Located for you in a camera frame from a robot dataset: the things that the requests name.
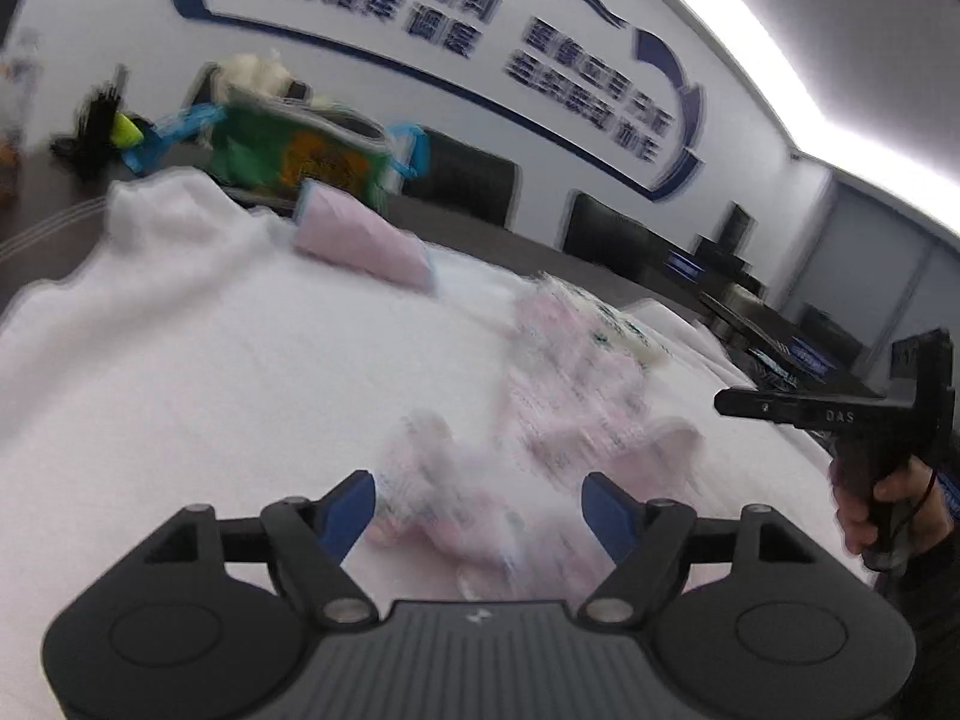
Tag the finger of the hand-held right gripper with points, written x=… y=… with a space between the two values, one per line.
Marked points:
x=757 y=403

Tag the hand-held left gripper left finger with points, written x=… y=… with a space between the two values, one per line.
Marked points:
x=349 y=514

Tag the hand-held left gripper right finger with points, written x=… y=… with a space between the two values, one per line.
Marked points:
x=609 y=517

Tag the pink small-flower garment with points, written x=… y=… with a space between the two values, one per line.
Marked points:
x=570 y=405

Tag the pink floral ruffled dress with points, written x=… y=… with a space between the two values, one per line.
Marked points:
x=360 y=236

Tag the person's right forearm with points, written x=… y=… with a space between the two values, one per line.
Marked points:
x=941 y=540

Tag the person's right hand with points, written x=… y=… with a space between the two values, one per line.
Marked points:
x=904 y=486

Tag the blue desk nameplate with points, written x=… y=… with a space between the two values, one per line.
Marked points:
x=810 y=356
x=685 y=265

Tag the cream garment teal flowers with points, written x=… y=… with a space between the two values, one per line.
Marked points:
x=630 y=334

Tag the grey glass door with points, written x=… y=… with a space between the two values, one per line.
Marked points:
x=885 y=262

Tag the black desk monitor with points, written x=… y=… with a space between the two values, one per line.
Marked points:
x=727 y=247

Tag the white towel blanket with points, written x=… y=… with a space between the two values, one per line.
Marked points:
x=187 y=360

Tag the ceiling light strip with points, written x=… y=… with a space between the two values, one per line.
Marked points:
x=787 y=37

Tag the yellow-green cloth item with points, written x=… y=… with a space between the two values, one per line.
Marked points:
x=127 y=131

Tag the cream plush cloth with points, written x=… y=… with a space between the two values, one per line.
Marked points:
x=251 y=75

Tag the black walkie-talkie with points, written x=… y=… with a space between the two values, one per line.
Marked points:
x=94 y=127

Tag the orange drink bottle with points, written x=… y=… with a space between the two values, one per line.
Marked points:
x=15 y=112

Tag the blue wall lettering sign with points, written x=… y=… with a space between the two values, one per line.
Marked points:
x=420 y=22

